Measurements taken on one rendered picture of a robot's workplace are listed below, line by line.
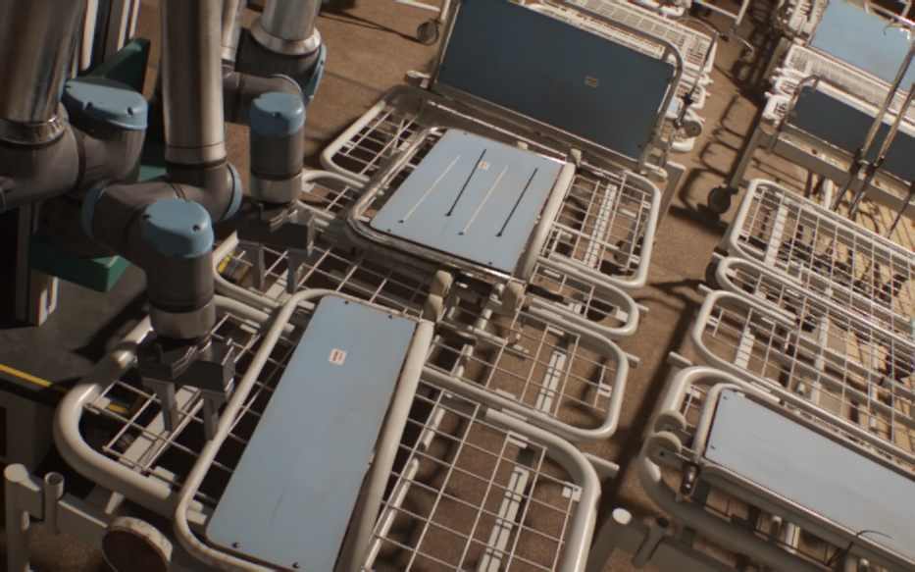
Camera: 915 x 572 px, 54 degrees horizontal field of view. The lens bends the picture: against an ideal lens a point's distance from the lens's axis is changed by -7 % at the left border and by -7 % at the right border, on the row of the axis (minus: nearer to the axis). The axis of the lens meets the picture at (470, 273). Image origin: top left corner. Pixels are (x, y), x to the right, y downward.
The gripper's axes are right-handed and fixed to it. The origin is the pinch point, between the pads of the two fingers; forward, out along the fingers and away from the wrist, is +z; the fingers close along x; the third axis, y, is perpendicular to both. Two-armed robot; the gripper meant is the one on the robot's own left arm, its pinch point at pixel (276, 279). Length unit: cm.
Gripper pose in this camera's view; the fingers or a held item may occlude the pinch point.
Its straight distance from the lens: 174.8
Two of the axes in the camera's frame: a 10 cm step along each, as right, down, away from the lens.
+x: -9.9, -1.6, 0.7
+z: -1.0, 8.6, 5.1
